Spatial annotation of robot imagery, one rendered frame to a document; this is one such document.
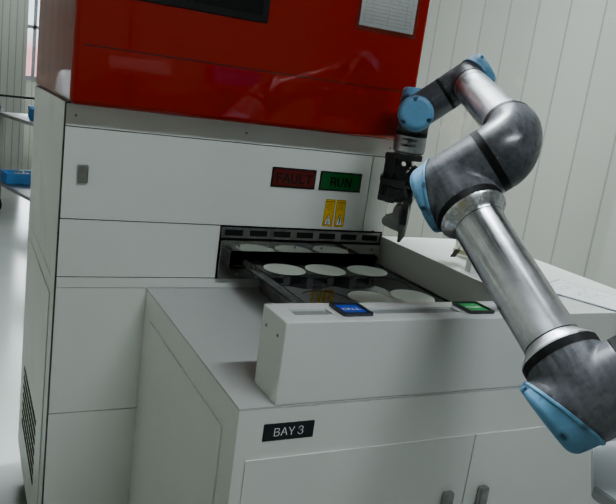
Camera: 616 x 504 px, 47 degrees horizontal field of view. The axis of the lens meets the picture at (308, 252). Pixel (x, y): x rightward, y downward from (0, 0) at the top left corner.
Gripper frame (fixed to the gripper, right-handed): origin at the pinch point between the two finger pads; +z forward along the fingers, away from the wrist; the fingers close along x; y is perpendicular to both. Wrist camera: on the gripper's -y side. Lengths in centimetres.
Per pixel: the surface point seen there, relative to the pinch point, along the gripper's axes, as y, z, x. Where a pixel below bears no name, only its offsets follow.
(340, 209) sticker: 17.0, -3.1, -5.8
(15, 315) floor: 197, 102, -135
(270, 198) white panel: 32.3, -4.8, 6.5
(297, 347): 8, 7, 68
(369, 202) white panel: 10.7, -5.4, -11.0
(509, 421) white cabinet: -29, 24, 38
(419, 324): -9, 4, 53
